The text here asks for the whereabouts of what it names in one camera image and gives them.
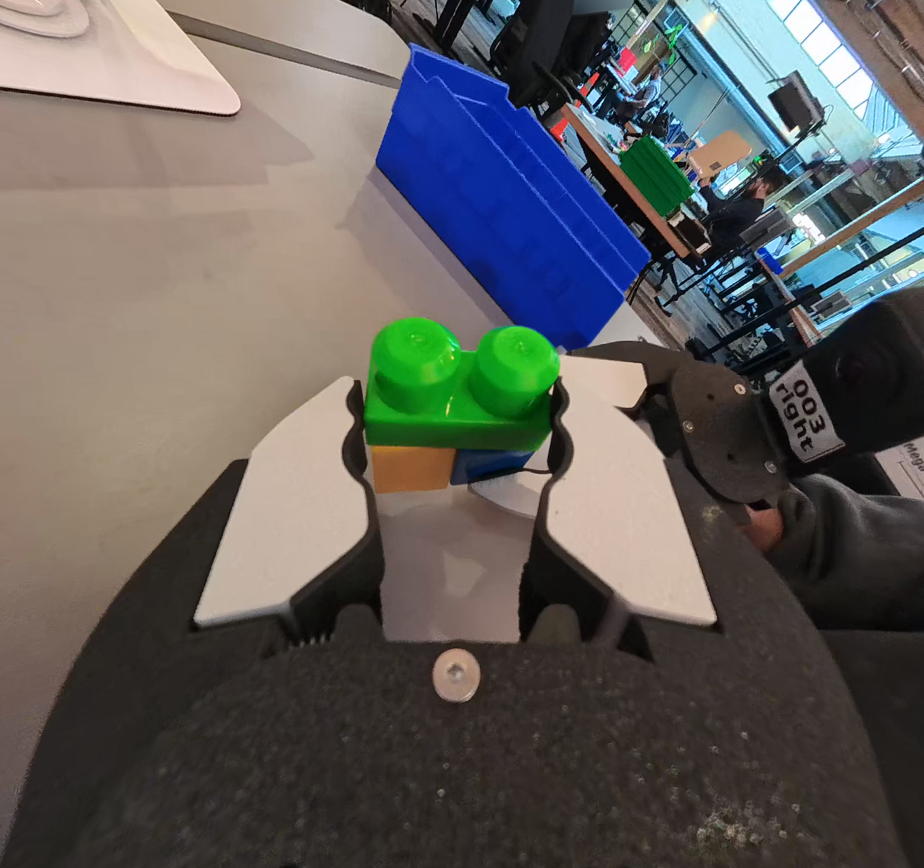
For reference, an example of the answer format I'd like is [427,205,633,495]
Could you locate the person's grey sweatshirt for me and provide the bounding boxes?
[823,626,924,868]

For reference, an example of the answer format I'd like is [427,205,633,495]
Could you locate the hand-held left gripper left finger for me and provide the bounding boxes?
[192,376,384,644]

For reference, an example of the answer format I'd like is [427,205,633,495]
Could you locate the blue one-stud toy block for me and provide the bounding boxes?
[449,448,537,486]

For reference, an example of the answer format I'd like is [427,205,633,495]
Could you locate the blue plastic bin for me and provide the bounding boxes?
[375,43,652,350]

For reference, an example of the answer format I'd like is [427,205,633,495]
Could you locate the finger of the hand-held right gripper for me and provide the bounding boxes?
[562,355,647,410]
[468,478,544,518]

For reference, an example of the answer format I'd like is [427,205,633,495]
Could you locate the green stacked bins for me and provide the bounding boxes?
[619,135,696,218]

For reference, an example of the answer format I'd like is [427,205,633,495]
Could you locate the green two-stud toy block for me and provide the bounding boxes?
[363,317,562,453]

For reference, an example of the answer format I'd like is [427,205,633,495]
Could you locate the yellow one-stud toy block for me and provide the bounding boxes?
[372,445,457,495]

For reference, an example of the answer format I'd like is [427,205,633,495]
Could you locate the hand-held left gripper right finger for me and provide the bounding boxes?
[520,377,719,648]

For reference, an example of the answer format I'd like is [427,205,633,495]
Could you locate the grey desk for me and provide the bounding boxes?
[0,0,668,833]

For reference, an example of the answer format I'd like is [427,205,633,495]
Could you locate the black office chair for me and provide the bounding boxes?
[491,0,578,111]

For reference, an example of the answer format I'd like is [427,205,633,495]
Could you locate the person's right hand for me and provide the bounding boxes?
[742,504,786,551]

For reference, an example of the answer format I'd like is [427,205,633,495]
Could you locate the black white marker sign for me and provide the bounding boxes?
[877,438,924,501]

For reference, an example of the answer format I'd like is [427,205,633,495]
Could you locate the white tablet stand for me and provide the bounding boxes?
[0,0,241,117]

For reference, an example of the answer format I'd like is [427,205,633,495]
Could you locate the person's right forearm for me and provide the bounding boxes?
[765,474,924,631]

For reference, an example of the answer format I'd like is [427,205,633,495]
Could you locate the wooden edged table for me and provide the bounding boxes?
[559,103,712,262]

